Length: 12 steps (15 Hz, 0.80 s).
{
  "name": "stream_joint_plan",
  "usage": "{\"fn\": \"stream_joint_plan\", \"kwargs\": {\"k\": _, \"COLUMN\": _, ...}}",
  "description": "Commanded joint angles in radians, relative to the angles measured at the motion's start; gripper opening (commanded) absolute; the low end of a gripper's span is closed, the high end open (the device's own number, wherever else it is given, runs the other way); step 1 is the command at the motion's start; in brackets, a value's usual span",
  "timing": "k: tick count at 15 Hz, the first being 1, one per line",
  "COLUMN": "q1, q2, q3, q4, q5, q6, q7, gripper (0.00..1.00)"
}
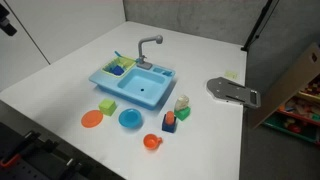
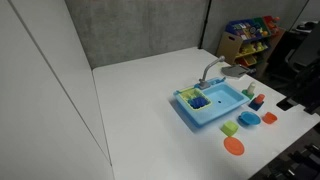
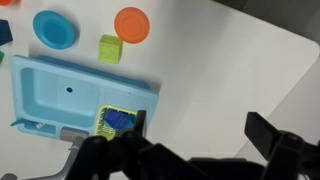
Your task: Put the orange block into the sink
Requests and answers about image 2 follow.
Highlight white toy bottle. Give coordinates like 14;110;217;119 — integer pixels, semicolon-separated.
246;81;257;95

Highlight blue toy bowl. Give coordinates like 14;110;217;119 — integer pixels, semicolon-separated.
237;110;262;127

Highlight grey toy faucet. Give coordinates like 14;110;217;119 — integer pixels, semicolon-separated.
198;55;226;90

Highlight green toy cup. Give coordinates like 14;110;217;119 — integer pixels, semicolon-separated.
220;120;240;138

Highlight black clamp hardware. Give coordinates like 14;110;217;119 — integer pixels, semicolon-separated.
266;141;320;180

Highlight orange toy plate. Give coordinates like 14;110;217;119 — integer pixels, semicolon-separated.
223;136;246;157

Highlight red toy block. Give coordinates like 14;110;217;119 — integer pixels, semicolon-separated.
261;111;279;125

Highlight blue storage bin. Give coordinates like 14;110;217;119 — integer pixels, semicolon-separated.
225;19;265;42

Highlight blue toy dishes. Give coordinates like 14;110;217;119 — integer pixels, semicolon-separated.
187;95;208;109

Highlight green block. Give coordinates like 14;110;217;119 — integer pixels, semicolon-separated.
241;88;255;100

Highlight grey metal mounting plate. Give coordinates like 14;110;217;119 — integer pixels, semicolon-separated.
220;63;256;79

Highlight blue toy sink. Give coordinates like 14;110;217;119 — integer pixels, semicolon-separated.
172;76;251;128

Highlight wooden toy storage shelf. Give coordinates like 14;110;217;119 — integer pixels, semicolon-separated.
215;14;287;76

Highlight red storage bin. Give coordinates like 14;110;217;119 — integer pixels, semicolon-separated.
262;14;282;34

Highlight blue cube block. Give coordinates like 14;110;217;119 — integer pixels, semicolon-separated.
248;99;265;112

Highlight black stand pole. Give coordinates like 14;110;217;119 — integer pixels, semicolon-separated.
198;0;212;50

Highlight yellow-green dish rack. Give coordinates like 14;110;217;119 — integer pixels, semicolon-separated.
177;86;213;111

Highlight orange cylinder block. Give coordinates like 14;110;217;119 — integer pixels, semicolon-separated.
254;93;266;105

